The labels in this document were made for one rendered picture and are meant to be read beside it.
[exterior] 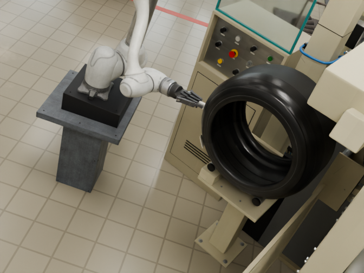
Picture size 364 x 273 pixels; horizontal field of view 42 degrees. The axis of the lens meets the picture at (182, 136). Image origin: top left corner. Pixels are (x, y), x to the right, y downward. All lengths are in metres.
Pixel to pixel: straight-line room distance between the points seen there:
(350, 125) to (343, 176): 0.89
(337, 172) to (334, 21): 0.71
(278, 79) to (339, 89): 0.49
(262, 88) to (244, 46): 0.97
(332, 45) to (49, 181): 2.03
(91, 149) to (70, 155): 0.17
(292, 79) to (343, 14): 0.36
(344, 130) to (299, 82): 0.61
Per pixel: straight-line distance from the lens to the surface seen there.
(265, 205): 2.45
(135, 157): 3.59
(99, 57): 2.69
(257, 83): 2.01
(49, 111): 2.82
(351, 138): 1.51
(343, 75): 1.60
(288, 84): 2.02
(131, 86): 2.30
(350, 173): 2.36
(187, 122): 3.33
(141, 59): 2.84
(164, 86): 2.40
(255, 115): 2.99
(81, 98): 2.77
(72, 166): 3.16
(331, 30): 2.23
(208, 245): 3.20
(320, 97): 1.62
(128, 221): 3.17
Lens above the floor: 2.45
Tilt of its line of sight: 39 degrees down
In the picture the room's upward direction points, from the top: 20 degrees clockwise
